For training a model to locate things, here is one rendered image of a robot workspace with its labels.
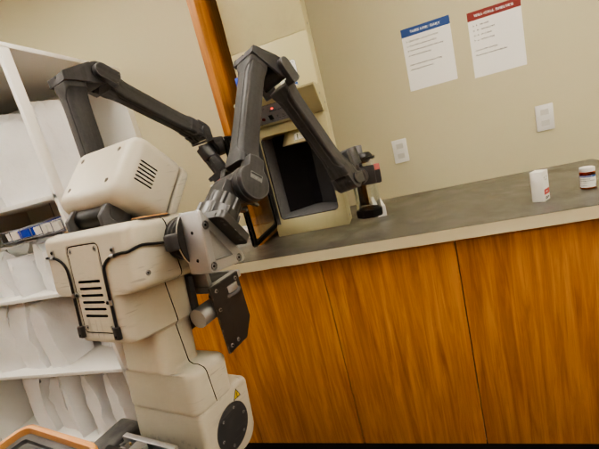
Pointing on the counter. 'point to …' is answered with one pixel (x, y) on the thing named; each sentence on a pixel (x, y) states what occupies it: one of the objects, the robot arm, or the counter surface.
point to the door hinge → (270, 188)
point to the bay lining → (296, 175)
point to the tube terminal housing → (303, 51)
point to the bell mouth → (292, 138)
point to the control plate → (272, 113)
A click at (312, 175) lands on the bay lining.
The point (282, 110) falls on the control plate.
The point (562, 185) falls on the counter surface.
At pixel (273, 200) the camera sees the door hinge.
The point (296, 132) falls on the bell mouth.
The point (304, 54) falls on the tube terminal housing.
